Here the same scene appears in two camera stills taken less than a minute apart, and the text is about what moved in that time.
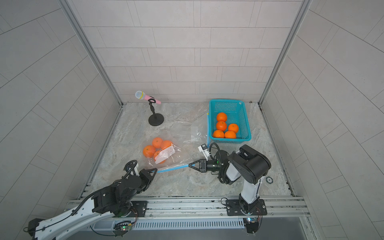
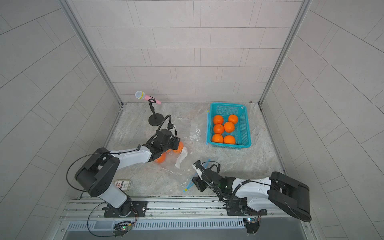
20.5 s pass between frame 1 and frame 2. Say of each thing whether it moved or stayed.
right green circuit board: stayed
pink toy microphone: stayed
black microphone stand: stayed
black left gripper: moved
